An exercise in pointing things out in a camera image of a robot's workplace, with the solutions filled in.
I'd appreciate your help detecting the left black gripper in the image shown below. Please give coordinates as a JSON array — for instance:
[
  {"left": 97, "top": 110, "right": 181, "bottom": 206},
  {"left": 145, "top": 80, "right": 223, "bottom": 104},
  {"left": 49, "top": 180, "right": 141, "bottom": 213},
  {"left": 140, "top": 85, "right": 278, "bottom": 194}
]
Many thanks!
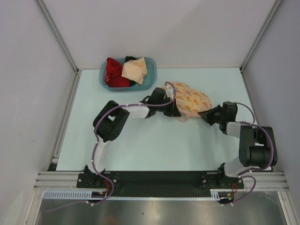
[{"left": 155, "top": 97, "right": 180, "bottom": 117}]

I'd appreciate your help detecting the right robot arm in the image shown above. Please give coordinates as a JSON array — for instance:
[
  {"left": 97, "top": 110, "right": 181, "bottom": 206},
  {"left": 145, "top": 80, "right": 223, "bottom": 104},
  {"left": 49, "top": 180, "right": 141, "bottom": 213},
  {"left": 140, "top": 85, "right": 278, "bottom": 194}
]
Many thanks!
[{"left": 198, "top": 101, "right": 278, "bottom": 188}]

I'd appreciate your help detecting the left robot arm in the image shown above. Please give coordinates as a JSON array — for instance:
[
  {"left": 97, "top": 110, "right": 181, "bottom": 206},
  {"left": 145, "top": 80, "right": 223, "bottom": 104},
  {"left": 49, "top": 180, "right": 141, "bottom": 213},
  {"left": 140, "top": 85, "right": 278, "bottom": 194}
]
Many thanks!
[{"left": 83, "top": 82, "right": 181, "bottom": 188}]

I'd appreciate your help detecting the beige bra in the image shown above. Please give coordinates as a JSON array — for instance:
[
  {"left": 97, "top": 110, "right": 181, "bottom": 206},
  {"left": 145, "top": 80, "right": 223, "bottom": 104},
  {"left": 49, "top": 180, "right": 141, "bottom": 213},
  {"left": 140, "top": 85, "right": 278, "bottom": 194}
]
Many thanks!
[{"left": 122, "top": 57, "right": 148, "bottom": 85}]

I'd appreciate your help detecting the teal plastic basket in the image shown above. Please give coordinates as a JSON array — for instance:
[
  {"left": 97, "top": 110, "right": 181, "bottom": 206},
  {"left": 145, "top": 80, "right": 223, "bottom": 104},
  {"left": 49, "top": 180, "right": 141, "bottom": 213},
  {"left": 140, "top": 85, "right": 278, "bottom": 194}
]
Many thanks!
[{"left": 99, "top": 57, "right": 157, "bottom": 91}]

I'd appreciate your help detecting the red garment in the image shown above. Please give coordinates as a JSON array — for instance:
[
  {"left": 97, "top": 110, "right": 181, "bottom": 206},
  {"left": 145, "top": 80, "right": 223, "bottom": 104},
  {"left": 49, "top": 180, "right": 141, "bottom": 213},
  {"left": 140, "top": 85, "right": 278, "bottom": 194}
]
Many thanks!
[{"left": 104, "top": 58, "right": 130, "bottom": 88}]

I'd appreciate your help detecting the black garment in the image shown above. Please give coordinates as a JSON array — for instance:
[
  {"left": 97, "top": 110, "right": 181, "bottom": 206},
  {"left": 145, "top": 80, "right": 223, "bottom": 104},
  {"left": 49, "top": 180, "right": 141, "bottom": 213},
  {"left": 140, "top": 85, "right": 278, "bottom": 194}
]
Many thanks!
[{"left": 125, "top": 56, "right": 137, "bottom": 62}]

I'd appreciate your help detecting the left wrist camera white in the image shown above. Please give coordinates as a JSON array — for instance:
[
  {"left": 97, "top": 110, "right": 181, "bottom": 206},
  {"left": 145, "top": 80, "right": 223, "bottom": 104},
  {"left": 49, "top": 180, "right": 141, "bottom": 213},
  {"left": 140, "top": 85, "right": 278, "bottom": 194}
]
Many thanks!
[{"left": 163, "top": 84, "right": 176, "bottom": 99}]

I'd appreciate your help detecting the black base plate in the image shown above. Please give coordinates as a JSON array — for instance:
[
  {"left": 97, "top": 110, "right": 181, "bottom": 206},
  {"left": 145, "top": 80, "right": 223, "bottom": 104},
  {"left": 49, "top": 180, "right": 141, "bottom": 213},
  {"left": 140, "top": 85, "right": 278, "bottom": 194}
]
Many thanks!
[{"left": 76, "top": 171, "right": 244, "bottom": 196}]

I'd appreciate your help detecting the right aluminium frame post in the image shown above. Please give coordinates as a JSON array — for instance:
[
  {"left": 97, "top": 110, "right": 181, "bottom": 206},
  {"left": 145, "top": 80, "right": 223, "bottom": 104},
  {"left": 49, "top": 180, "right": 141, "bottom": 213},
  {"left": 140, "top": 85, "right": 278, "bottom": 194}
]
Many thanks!
[{"left": 240, "top": 0, "right": 283, "bottom": 71}]

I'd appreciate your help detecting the aluminium frame post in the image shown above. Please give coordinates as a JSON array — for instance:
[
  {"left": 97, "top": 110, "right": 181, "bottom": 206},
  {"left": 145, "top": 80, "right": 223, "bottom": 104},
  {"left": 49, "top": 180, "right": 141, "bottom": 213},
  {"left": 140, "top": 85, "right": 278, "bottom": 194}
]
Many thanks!
[
  {"left": 240, "top": 0, "right": 283, "bottom": 71},
  {"left": 34, "top": 0, "right": 80, "bottom": 73}
]

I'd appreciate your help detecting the left aluminium frame post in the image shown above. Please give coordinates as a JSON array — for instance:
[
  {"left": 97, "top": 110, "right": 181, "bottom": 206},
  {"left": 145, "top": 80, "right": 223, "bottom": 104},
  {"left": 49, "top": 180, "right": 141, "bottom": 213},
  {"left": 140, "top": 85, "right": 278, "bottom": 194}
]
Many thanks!
[{"left": 34, "top": 0, "right": 80, "bottom": 73}]

